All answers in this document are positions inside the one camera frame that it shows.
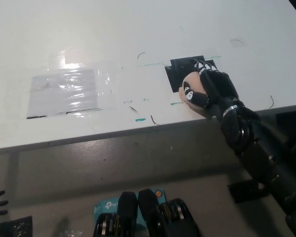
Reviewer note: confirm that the black tape mask patch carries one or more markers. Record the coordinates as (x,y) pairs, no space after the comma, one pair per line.
(178,74)

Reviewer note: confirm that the pink dumpling squeeze toy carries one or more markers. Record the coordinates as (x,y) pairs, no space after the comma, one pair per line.
(192,79)

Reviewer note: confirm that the grey paper under clear film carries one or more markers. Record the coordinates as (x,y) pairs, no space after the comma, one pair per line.
(64,92)

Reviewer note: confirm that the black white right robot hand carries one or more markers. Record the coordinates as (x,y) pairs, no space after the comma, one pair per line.
(217,86)

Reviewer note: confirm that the black teal robot torso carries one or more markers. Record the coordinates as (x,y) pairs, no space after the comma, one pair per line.
(148,217)

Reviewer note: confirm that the crumpled clear plastic wrapper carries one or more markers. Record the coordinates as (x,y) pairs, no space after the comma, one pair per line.
(71,233)

